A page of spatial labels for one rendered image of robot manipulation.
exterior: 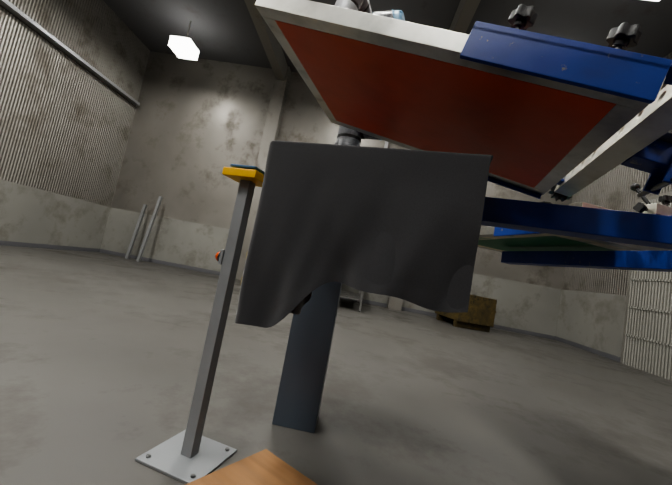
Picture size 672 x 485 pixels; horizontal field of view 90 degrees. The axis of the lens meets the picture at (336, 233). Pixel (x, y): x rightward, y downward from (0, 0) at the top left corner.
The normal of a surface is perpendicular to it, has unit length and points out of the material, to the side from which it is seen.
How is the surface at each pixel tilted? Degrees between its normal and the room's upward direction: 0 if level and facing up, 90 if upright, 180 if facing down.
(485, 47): 90
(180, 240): 90
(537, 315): 90
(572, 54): 90
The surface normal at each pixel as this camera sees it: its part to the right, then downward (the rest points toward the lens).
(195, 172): -0.05, -0.11
